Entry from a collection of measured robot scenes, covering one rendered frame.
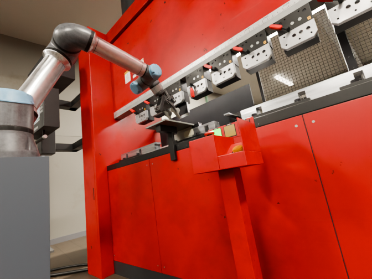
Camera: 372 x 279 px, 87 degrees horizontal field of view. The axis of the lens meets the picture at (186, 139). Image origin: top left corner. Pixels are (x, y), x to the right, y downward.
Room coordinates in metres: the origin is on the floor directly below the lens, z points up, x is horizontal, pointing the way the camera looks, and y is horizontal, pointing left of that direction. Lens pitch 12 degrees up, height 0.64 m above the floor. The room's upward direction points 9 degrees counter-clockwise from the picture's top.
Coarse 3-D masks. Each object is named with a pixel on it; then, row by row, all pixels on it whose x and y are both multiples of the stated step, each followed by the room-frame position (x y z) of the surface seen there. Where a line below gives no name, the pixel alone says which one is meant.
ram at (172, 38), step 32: (160, 0) 1.32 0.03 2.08; (192, 0) 1.13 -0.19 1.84; (224, 0) 1.00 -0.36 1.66; (256, 0) 0.89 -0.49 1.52; (288, 0) 0.81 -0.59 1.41; (128, 32) 1.60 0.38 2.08; (160, 32) 1.35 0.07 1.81; (192, 32) 1.16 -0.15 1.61; (224, 32) 1.02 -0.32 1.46; (256, 32) 0.92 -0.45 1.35; (160, 64) 1.38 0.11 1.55; (128, 96) 1.67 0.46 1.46
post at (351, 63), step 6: (336, 36) 1.32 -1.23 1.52; (342, 36) 1.27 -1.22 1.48; (342, 42) 1.27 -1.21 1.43; (348, 42) 1.26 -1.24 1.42; (342, 48) 1.28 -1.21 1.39; (348, 48) 1.26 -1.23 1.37; (348, 54) 1.27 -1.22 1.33; (348, 60) 1.28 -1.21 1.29; (354, 60) 1.26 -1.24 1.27; (348, 66) 1.28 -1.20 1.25; (354, 66) 1.26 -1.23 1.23; (354, 78) 1.28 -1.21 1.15; (360, 78) 1.26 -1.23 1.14
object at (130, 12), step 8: (136, 0) 1.47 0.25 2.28; (144, 0) 1.40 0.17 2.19; (152, 0) 1.38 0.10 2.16; (128, 8) 1.55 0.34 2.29; (136, 8) 1.48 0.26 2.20; (144, 8) 1.45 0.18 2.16; (128, 16) 1.55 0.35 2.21; (136, 16) 1.52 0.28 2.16; (120, 24) 1.65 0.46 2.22; (128, 24) 1.60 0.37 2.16; (112, 32) 1.74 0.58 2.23; (120, 32) 1.67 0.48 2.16; (112, 40) 1.77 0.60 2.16
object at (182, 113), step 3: (186, 102) 1.29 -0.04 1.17; (180, 105) 1.33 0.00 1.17; (183, 105) 1.31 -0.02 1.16; (186, 105) 1.30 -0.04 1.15; (180, 108) 1.33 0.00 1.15; (183, 108) 1.32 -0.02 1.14; (186, 108) 1.30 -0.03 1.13; (180, 111) 1.33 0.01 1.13; (183, 111) 1.32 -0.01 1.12; (186, 111) 1.30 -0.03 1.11; (189, 111) 1.31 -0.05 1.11; (180, 114) 1.34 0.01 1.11; (183, 114) 1.33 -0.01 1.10; (186, 114) 1.32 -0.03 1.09; (180, 117) 1.35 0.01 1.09
